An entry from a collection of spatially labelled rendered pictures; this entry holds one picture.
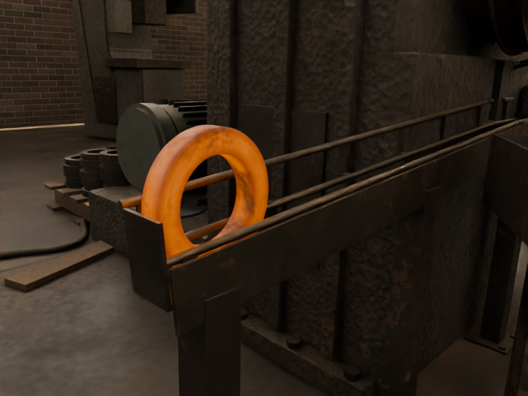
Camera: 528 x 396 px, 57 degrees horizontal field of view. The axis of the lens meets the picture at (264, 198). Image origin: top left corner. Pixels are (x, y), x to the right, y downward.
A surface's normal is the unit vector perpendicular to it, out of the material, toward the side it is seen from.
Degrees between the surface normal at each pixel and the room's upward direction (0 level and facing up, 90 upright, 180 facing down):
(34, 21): 90
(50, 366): 0
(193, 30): 90
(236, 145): 90
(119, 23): 90
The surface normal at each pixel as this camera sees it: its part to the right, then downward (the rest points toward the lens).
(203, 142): 0.75, 0.18
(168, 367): 0.02, -0.96
